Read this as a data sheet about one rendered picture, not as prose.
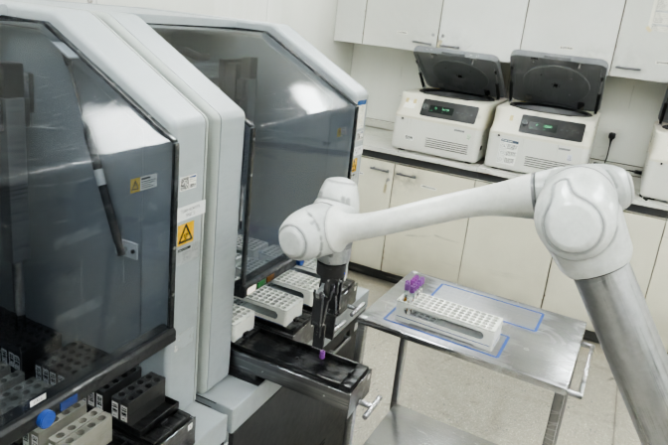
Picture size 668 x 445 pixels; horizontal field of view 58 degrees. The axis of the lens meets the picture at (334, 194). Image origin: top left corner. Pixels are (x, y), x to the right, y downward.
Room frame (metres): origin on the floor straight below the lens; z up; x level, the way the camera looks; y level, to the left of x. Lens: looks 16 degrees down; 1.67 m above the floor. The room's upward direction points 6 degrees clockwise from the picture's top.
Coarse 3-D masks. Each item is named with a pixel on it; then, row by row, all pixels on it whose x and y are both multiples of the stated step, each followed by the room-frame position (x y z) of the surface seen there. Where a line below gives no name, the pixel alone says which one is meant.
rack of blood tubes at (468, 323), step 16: (400, 304) 1.63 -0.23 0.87; (416, 304) 1.63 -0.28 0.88; (432, 304) 1.65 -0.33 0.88; (448, 304) 1.65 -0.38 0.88; (400, 320) 1.63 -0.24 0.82; (416, 320) 1.61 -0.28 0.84; (432, 320) 1.61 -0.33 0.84; (448, 320) 1.57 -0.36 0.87; (464, 320) 1.57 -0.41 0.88; (480, 320) 1.57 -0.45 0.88; (496, 320) 1.58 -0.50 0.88; (448, 336) 1.57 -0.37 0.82; (464, 336) 1.54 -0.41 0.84; (480, 336) 1.58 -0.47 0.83; (496, 336) 1.54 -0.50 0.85
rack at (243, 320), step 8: (240, 312) 1.50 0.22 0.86; (248, 312) 1.51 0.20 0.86; (232, 320) 1.45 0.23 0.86; (240, 320) 1.45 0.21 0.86; (248, 320) 1.47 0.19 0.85; (232, 328) 1.42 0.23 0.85; (240, 328) 1.44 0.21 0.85; (248, 328) 1.48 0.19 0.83; (232, 336) 1.42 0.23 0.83; (240, 336) 1.44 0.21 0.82
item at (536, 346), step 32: (448, 288) 1.90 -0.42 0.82; (384, 320) 1.62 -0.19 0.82; (512, 320) 1.72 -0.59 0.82; (544, 320) 1.74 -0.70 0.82; (576, 320) 1.76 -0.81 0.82; (448, 352) 1.50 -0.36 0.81; (480, 352) 1.50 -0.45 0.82; (512, 352) 1.52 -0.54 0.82; (544, 352) 1.54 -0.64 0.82; (576, 352) 1.56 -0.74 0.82; (544, 384) 1.38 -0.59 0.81; (352, 416) 1.62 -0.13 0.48; (416, 416) 1.93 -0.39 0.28
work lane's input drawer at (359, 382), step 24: (264, 336) 1.49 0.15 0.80; (240, 360) 1.39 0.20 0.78; (264, 360) 1.37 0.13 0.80; (288, 360) 1.38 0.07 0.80; (312, 360) 1.39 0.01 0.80; (336, 360) 1.40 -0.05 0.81; (288, 384) 1.33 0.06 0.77; (312, 384) 1.30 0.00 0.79; (336, 384) 1.28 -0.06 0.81; (360, 384) 1.31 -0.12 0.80
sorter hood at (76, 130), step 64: (0, 64) 1.07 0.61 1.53; (64, 64) 1.19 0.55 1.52; (0, 128) 0.91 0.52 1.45; (64, 128) 1.00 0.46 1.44; (128, 128) 1.10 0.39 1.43; (0, 192) 0.81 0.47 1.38; (64, 192) 0.91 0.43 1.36; (128, 192) 1.03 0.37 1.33; (0, 256) 0.81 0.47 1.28; (64, 256) 0.91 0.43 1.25; (128, 256) 1.04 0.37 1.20; (0, 320) 0.80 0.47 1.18; (64, 320) 0.90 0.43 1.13; (128, 320) 1.04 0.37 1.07; (0, 384) 0.79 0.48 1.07; (64, 384) 0.90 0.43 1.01
